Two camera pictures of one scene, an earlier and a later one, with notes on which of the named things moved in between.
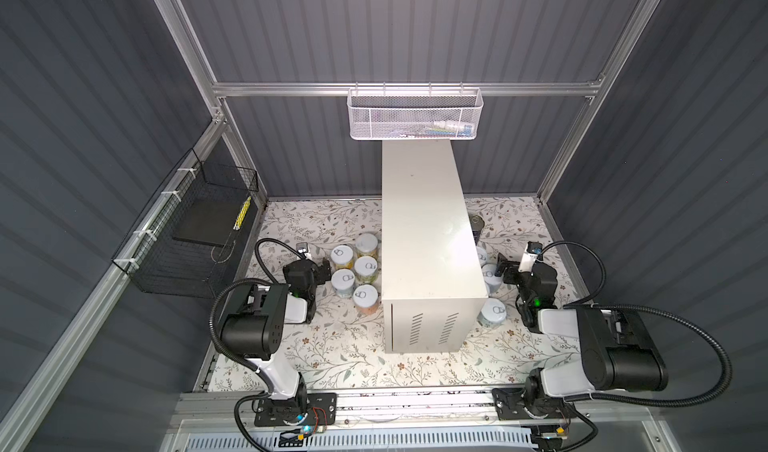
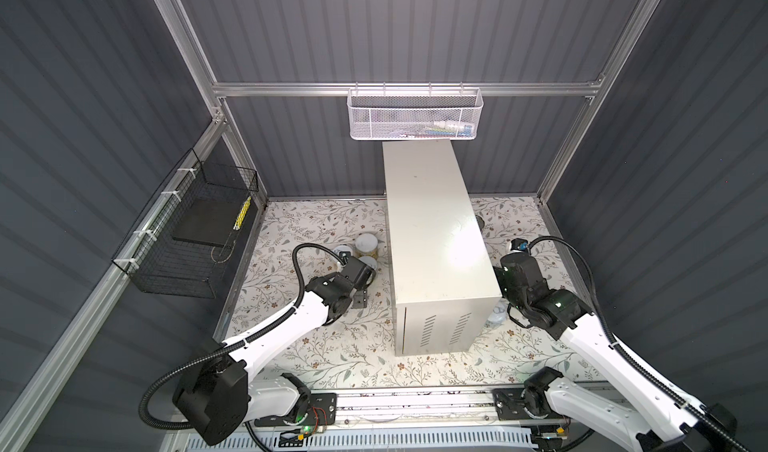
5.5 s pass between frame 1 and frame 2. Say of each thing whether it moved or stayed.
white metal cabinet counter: stayed
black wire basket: stayed
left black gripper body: moved
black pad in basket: stayed
